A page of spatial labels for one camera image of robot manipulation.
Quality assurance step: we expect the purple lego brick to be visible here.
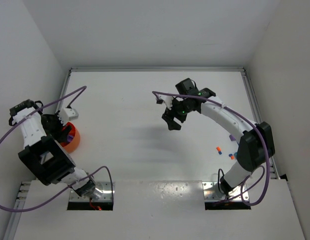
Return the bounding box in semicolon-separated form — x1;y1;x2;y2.
66;135;74;143
229;134;236;142

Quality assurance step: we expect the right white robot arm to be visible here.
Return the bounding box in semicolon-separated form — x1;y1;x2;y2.
155;78;275;195

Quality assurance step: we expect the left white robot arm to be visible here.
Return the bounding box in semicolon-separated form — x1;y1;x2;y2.
8;99;96;197

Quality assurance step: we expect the orange divided container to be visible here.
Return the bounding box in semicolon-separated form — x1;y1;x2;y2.
59;122;81;154

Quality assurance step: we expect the small orange blue lego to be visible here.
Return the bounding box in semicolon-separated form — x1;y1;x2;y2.
216;147;222;155

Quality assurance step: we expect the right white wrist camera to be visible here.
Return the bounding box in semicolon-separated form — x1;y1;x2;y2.
156;95;174;110

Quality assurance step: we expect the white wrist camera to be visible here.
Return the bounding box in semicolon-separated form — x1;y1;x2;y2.
156;95;174;110
57;107;79;125

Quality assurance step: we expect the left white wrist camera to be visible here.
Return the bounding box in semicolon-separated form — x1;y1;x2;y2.
57;107;79;125

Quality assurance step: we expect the black base cable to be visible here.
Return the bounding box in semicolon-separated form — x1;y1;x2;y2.
216;168;225;191

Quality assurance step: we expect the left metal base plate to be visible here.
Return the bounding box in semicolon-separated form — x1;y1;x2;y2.
68;181;115;203

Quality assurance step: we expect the metal base plate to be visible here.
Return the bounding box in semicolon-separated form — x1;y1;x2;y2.
68;181;115;203
202;181;250;203

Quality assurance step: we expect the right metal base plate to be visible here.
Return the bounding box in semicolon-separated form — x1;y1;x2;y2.
202;181;250;203

